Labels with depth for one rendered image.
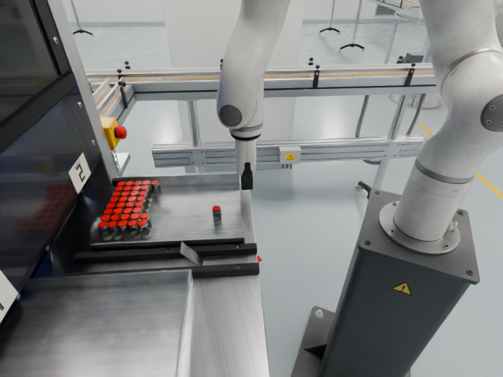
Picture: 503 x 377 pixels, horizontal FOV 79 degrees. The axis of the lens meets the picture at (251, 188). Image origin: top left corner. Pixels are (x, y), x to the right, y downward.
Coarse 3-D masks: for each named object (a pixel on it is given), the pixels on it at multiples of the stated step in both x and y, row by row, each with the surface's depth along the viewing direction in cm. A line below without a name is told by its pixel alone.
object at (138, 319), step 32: (32, 288) 62; (64, 288) 62; (96, 288) 62; (128, 288) 62; (160, 288) 62; (32, 320) 57; (64, 320) 57; (96, 320) 57; (128, 320) 57; (160, 320) 57; (0, 352) 52; (32, 352) 52; (64, 352) 52; (96, 352) 52; (128, 352) 52; (160, 352) 52
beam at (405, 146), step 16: (160, 144) 177; (176, 144) 177; (208, 144) 177; (224, 144) 177; (272, 144) 177; (288, 144) 177; (304, 144) 177; (320, 144) 177; (336, 144) 178; (352, 144) 179; (368, 144) 179; (384, 144) 182; (400, 144) 181; (416, 144) 182; (160, 160) 176; (176, 160) 177; (192, 160) 177; (208, 160) 178; (224, 160) 179; (256, 160) 181; (272, 160) 183; (304, 160) 183; (320, 160) 184; (336, 160) 185
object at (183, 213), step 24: (168, 192) 88; (192, 192) 88; (216, 192) 88; (240, 192) 82; (168, 216) 80; (192, 216) 80; (240, 216) 80; (120, 240) 73; (144, 240) 73; (168, 240) 68; (192, 240) 69; (216, 240) 69; (240, 240) 70
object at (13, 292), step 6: (0, 270) 46; (0, 276) 46; (0, 282) 46; (6, 282) 47; (0, 288) 46; (6, 288) 47; (12, 288) 48; (0, 294) 46; (6, 294) 47; (12, 294) 48; (0, 300) 46; (6, 300) 47; (12, 300) 48; (6, 306) 47; (0, 312) 45; (6, 312) 47; (0, 318) 45
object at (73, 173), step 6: (84, 156) 73; (78, 162) 70; (84, 162) 73; (72, 168) 67; (84, 168) 73; (72, 174) 67; (78, 174) 70; (84, 174) 73; (90, 174) 76; (72, 180) 67; (78, 180) 70; (84, 180) 73; (78, 186) 70; (78, 192) 70
